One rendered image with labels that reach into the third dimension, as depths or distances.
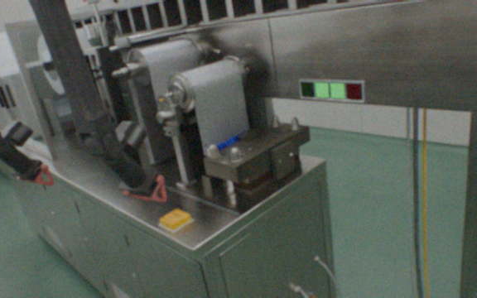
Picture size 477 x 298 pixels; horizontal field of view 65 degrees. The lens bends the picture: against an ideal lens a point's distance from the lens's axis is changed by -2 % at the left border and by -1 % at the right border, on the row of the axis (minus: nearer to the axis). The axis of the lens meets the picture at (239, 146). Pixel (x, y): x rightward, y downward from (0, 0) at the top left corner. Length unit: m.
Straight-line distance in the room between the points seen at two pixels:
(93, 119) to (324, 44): 0.77
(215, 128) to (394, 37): 0.65
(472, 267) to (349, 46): 0.89
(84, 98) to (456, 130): 3.32
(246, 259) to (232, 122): 0.50
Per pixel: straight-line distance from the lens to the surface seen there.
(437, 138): 3.84
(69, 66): 0.85
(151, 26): 2.03
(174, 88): 1.32
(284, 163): 1.33
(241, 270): 1.25
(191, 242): 1.10
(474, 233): 1.51
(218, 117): 1.37
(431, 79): 1.16
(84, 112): 0.86
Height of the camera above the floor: 1.50
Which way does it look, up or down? 20 degrees down
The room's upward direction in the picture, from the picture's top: 10 degrees counter-clockwise
